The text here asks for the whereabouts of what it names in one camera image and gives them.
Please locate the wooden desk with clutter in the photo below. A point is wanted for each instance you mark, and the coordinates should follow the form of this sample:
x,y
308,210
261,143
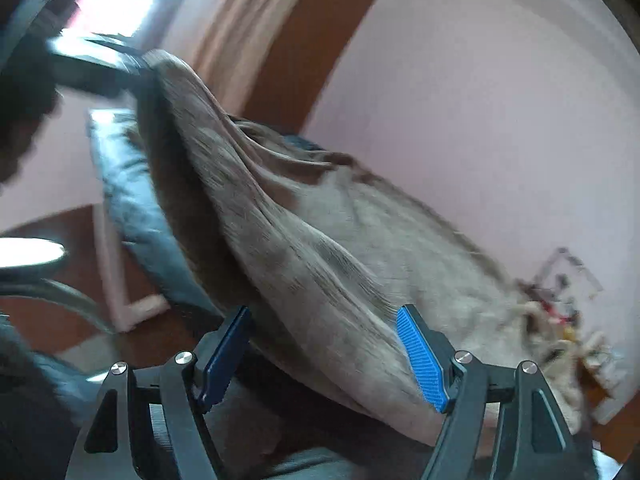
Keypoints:
x,y
570,294

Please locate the dark blue bed cover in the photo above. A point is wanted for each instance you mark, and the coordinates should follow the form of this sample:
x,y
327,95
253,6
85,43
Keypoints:
x,y
377,453

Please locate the beige curtain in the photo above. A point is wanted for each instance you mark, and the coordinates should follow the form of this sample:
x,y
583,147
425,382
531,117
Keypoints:
x,y
236,44

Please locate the grey-brown fleece garment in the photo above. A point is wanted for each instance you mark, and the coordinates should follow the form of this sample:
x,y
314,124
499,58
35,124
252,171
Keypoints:
x,y
325,252

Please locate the brown wooden door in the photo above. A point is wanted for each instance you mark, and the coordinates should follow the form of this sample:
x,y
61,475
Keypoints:
x,y
301,60

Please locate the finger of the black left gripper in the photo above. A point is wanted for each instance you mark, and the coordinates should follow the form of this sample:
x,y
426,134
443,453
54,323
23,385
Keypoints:
x,y
99,65

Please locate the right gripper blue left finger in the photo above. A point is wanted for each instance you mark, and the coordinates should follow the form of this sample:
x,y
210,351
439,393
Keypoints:
x,y
117,441

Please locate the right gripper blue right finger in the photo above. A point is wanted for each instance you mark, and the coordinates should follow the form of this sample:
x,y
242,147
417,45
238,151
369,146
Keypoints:
x,y
532,441

